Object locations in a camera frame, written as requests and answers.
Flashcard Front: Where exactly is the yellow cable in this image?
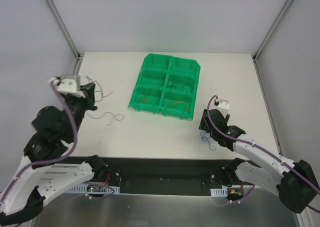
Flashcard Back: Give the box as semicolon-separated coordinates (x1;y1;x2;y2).
164;98;194;112

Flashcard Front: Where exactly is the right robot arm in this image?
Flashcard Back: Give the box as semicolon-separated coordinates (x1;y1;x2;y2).
199;109;320;214

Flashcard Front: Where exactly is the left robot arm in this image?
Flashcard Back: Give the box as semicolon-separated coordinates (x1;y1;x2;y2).
0;83;108;226

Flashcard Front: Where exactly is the green six-compartment bin tray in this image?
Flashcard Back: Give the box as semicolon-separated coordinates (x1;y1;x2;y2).
128;53;201;120

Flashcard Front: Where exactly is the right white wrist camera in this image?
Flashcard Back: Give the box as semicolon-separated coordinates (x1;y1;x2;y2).
214;98;230;118

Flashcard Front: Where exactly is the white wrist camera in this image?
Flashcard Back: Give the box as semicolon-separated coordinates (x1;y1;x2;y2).
214;98;230;118
48;74;84;97

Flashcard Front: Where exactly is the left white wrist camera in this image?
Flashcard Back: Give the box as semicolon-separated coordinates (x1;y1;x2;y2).
48;74;84;97

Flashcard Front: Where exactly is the right white cable duct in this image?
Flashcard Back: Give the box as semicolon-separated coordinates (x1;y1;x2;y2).
210;187;228;198

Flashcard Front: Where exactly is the white cable duct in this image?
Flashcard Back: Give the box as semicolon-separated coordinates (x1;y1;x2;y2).
210;187;228;198
66;184;120;195

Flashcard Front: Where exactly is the left white cable duct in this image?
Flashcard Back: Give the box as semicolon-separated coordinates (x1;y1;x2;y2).
66;184;120;195

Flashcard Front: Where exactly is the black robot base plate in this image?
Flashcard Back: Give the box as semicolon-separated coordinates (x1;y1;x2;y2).
84;155;256;195

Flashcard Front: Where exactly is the left aluminium frame post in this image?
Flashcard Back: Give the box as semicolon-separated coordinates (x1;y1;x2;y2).
44;0;82;61

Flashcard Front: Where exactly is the aluminium frame post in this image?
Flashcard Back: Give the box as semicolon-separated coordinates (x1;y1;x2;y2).
251;0;303;62
44;0;82;61

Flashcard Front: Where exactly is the right aluminium frame post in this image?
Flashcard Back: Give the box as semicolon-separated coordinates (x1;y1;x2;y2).
251;0;303;62

